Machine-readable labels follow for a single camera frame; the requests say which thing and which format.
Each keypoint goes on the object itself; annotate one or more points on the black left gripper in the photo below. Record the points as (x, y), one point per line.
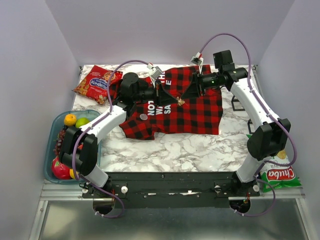
(162, 96)

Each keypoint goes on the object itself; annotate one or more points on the orange mandarin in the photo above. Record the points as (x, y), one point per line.
(70, 120)

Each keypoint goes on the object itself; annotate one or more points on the green lime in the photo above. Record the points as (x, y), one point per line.
(81, 122)

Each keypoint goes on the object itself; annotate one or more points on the red dragon fruit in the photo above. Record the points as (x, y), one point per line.
(59, 170)

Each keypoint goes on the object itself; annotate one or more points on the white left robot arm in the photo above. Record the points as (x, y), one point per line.
(80, 145)

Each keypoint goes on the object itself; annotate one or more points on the clear round sticker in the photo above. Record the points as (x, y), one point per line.
(143, 117)

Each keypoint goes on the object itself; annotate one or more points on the green chips bag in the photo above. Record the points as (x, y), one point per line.
(278, 177)

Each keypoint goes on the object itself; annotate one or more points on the teal plastic fruit tray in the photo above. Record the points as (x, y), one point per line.
(56, 126)

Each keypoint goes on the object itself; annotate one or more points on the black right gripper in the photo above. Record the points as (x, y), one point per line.
(193, 89)

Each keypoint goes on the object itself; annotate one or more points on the red black plaid shirt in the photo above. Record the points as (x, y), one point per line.
(197, 116)

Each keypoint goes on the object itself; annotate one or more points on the dark red grapes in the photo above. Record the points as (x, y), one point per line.
(59, 140)

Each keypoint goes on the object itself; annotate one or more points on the yellow lemon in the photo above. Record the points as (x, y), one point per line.
(72, 174)

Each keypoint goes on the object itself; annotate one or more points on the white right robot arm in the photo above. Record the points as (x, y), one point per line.
(270, 135)

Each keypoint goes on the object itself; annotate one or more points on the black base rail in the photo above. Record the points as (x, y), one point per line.
(178, 189)

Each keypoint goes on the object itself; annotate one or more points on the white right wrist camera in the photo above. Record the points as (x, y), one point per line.
(198, 60)

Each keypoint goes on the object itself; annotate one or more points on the gold leaf brooch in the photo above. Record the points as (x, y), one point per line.
(180, 101)

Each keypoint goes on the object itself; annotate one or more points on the black wire stand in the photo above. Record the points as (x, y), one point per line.
(251, 127)
(236, 105)

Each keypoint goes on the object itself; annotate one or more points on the red candy bag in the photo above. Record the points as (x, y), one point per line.
(94, 84)

